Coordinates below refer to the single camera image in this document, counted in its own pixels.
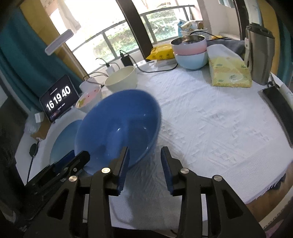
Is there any large blue bowl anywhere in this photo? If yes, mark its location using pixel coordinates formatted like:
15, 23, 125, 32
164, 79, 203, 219
75, 89, 161, 175

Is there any black power adapter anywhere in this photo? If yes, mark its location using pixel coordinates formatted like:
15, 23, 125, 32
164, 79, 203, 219
120, 54, 133, 67

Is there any yellow snack bag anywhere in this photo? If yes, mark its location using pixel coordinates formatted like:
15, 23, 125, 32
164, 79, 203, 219
147, 44, 175, 60

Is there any cream white bowl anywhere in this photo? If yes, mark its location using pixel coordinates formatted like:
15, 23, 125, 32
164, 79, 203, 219
104, 66, 138, 93

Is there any white toothbrush holder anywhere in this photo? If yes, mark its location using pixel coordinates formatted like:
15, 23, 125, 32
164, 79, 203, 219
79, 77, 101, 93

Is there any cardboard box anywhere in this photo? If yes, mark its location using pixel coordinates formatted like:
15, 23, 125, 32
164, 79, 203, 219
31, 118, 51, 141

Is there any yellow tissue pack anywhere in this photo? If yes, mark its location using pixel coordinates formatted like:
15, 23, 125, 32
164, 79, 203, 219
207, 44, 252, 88

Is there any white basket with items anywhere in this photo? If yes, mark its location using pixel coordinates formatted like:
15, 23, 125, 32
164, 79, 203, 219
177, 20, 207, 37

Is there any white charger plug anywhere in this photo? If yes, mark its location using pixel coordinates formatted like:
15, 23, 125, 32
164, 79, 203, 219
106, 65, 115, 76

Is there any grey folded cloth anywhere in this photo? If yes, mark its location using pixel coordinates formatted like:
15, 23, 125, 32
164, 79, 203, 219
207, 39, 245, 55

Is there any white desk lamp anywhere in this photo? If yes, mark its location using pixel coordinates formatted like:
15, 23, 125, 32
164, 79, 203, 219
45, 29, 73, 55

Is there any white power strip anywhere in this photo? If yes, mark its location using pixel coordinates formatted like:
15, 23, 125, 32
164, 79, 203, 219
155, 58, 177, 67

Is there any light blue plate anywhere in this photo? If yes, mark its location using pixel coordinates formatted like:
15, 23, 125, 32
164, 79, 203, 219
50, 120, 82, 164

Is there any pink strawberry bowl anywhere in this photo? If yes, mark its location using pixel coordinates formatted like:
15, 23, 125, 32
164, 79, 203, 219
75, 87, 102, 113

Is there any black smartphone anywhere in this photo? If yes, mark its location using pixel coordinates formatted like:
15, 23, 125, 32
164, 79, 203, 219
259, 86, 292, 148

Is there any white textured table cloth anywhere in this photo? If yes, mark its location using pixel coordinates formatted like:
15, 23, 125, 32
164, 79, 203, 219
110, 67, 292, 230

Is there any stainless steel tumbler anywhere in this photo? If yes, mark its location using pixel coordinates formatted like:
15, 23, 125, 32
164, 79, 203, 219
244, 23, 275, 85

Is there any teal curtain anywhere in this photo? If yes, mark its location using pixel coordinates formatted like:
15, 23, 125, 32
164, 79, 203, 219
1, 9, 82, 111

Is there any light blue bowl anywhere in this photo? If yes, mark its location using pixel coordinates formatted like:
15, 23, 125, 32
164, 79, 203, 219
175, 51, 208, 70

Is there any pink steel-lined bowl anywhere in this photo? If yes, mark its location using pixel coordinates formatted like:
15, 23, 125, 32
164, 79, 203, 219
170, 35, 207, 55

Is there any tablet clock display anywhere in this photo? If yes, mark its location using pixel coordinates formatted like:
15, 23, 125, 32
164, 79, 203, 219
39, 75, 79, 123

